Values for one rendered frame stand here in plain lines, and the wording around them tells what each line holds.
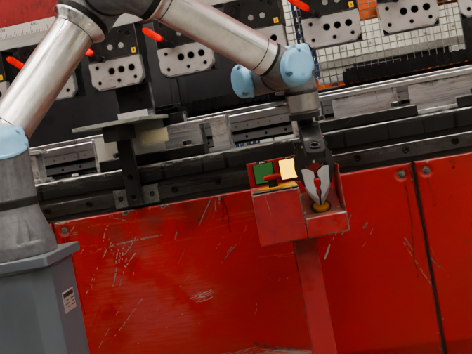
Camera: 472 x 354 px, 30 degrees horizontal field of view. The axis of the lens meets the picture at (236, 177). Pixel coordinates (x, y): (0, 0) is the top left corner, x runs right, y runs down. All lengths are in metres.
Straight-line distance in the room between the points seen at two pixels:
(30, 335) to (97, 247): 0.90
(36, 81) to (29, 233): 0.33
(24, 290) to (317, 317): 0.77
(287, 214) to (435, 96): 0.60
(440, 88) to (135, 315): 1.00
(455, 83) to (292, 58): 0.68
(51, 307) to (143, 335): 0.91
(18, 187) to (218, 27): 0.50
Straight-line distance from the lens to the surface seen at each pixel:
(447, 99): 2.35
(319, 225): 1.95
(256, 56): 1.77
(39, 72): 1.73
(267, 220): 1.94
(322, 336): 2.04
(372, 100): 2.35
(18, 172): 1.55
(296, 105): 1.97
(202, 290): 2.34
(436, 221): 2.24
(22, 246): 1.53
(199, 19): 1.72
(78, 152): 2.80
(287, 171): 2.08
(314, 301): 2.02
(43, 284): 1.52
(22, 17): 2.58
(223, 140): 2.40
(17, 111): 1.71
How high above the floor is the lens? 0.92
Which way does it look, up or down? 3 degrees down
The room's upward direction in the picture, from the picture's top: 10 degrees counter-clockwise
